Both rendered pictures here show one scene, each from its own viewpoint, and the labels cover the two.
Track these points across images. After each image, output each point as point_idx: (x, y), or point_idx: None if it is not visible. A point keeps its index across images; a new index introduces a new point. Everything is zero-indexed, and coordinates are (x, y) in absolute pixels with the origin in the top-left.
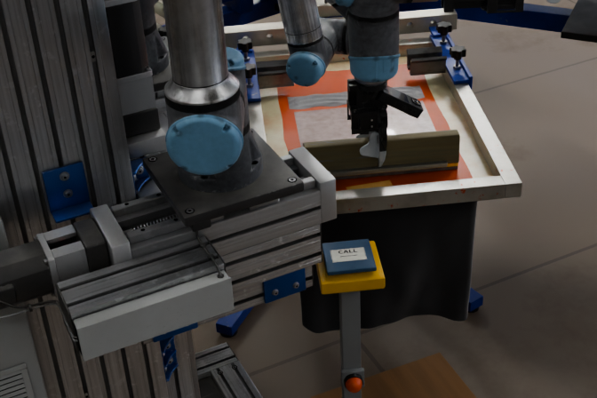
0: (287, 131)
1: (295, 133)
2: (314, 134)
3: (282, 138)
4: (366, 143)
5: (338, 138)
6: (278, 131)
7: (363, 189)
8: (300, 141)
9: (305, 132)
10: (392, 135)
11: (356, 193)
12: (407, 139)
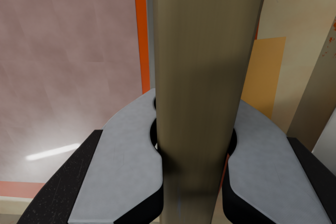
0: (4, 192)
1: (10, 184)
2: (5, 161)
3: (31, 200)
4: (214, 203)
5: (7, 126)
6: (11, 201)
7: (321, 150)
8: (38, 181)
9: (2, 172)
10: (177, 101)
11: (326, 165)
12: None
